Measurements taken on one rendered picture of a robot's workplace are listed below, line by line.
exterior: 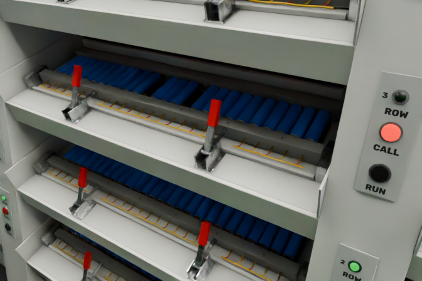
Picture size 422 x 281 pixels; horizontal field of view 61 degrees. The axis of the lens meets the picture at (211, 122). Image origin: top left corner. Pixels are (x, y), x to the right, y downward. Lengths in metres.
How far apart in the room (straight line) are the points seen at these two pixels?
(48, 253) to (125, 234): 0.32
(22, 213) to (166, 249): 0.38
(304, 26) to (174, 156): 0.25
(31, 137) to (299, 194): 0.58
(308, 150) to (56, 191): 0.53
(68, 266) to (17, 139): 0.30
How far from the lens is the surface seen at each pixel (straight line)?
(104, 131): 0.59
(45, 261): 0.94
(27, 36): 0.79
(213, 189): 0.48
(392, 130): 0.37
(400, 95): 0.36
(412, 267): 0.44
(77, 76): 0.63
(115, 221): 0.70
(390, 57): 0.36
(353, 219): 0.42
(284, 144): 0.47
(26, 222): 0.92
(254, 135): 0.49
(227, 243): 0.59
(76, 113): 0.64
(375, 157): 0.38
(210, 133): 0.47
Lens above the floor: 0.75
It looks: 20 degrees down
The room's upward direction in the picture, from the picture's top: 5 degrees clockwise
